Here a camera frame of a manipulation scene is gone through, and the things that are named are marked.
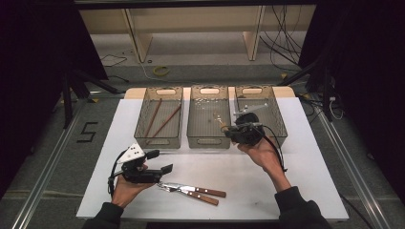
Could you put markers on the black curtain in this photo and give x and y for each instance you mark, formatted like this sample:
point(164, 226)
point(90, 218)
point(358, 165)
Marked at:
point(366, 63)
point(31, 63)

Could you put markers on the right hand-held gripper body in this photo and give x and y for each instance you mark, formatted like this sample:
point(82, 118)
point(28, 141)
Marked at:
point(250, 133)

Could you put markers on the smoky clear plastic bin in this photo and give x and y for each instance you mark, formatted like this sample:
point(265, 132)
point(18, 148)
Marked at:
point(273, 114)
point(172, 133)
point(203, 127)

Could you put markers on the person's right hand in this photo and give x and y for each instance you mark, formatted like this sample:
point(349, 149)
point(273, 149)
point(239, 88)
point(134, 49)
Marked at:
point(264, 156)

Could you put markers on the yellow tape roll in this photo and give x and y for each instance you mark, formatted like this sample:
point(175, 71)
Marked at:
point(156, 71)

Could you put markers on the brown wooden chopstick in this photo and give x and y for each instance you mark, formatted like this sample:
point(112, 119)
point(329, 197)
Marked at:
point(166, 121)
point(153, 117)

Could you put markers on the person's left hand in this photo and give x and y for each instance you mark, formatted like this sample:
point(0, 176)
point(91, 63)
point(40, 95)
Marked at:
point(125, 192)

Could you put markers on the aluminium floor rail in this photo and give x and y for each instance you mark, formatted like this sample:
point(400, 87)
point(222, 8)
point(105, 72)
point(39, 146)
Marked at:
point(362, 191)
point(38, 191)

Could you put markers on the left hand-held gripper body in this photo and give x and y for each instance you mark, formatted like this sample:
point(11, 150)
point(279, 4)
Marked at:
point(140, 175)

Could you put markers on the light wooden furniture frame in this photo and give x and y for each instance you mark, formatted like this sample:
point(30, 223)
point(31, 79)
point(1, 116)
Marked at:
point(191, 19)

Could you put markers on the black metal stand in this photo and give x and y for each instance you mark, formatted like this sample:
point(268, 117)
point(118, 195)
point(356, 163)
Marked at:
point(326, 95)
point(67, 95)

